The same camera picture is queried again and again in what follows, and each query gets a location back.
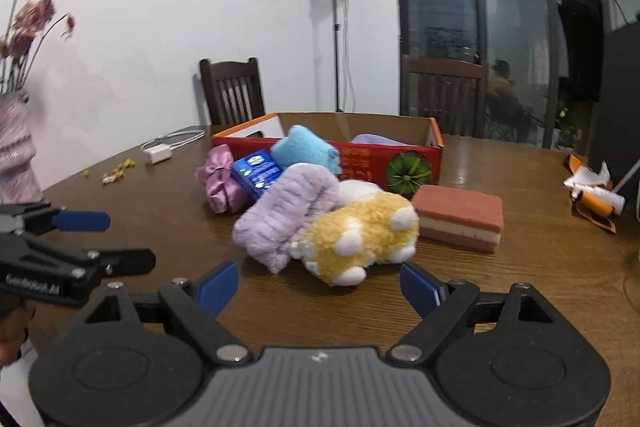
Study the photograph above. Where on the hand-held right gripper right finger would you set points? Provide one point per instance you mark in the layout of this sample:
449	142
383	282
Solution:
417	289

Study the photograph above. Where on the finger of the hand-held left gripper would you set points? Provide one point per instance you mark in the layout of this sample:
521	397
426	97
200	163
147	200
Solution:
82	221
125	261

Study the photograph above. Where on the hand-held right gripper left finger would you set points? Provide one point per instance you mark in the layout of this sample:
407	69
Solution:
220	288

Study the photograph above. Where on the yellow and white plush toy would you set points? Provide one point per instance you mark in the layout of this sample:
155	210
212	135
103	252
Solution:
360	232

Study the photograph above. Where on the fluffy lilac cloth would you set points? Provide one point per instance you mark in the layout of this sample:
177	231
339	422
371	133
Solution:
290	212

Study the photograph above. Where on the red cardboard box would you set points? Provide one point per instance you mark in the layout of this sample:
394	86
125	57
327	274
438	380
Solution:
365	162

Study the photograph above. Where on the blue plush toy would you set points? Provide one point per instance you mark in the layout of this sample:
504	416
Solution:
305	147

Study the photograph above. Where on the person's left hand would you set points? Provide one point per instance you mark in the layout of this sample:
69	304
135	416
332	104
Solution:
10	342

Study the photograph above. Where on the scattered yellow candy bits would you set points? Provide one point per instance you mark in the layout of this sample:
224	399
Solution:
125	165

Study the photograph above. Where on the pink layered sponge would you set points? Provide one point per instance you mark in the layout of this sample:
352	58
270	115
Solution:
460	217

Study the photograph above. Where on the pink ribbed vase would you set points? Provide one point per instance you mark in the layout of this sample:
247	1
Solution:
17	152

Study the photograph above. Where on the pink bow pouch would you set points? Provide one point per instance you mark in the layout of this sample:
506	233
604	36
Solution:
220	182

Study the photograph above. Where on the blue tissue packet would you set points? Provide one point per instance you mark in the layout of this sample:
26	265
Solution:
257	174

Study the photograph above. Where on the orange and white wrapper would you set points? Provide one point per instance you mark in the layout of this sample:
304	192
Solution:
595	197

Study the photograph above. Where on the dark wooden chair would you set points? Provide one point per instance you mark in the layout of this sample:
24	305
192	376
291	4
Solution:
232	82
440	87

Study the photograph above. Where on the pink artificial flowers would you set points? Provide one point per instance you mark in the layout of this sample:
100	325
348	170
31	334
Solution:
35	14

